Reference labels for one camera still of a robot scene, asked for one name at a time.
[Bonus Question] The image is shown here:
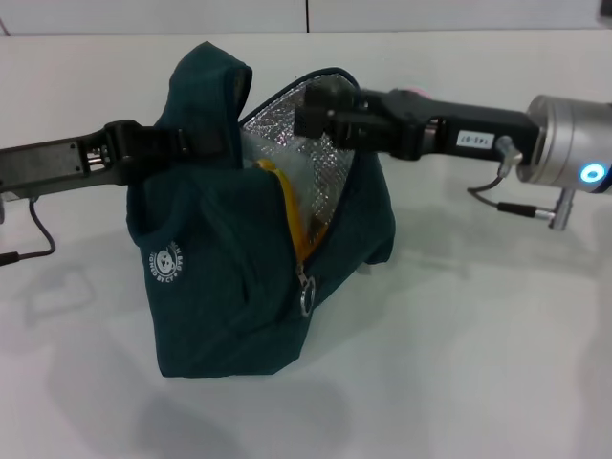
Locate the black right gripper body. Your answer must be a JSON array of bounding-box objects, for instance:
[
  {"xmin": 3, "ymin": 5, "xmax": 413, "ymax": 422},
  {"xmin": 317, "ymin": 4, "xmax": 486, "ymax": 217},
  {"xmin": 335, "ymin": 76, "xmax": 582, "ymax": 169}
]
[{"xmin": 382, "ymin": 88, "xmax": 541, "ymax": 166}]

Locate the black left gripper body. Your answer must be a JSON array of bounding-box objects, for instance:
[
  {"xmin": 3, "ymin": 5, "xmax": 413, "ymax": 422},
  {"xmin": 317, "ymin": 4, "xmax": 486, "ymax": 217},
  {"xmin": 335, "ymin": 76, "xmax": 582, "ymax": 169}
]
[{"xmin": 0, "ymin": 121, "xmax": 120, "ymax": 200}]

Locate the yellow banana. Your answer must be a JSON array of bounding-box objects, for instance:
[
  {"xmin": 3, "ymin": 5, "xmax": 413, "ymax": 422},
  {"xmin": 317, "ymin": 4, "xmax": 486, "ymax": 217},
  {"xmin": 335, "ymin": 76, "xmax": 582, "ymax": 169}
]
[{"xmin": 251, "ymin": 159, "xmax": 331, "ymax": 263}]

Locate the dark teal insulated lunch bag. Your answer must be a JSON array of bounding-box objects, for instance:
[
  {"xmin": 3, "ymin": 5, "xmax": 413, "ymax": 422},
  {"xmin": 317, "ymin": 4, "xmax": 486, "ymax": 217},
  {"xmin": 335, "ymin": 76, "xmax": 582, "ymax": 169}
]
[{"xmin": 124, "ymin": 41, "xmax": 397, "ymax": 379}]

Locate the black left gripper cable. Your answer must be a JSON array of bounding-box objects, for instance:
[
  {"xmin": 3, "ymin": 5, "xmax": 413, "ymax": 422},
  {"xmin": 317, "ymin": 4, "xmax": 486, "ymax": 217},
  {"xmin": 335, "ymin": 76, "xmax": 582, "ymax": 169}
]
[{"xmin": 0, "ymin": 196, "xmax": 56, "ymax": 267}]

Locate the grey right gripper cable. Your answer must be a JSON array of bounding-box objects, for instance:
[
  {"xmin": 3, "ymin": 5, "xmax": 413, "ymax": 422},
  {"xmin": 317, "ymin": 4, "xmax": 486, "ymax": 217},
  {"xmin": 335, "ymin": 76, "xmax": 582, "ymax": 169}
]
[{"xmin": 467, "ymin": 136, "xmax": 575, "ymax": 231}]

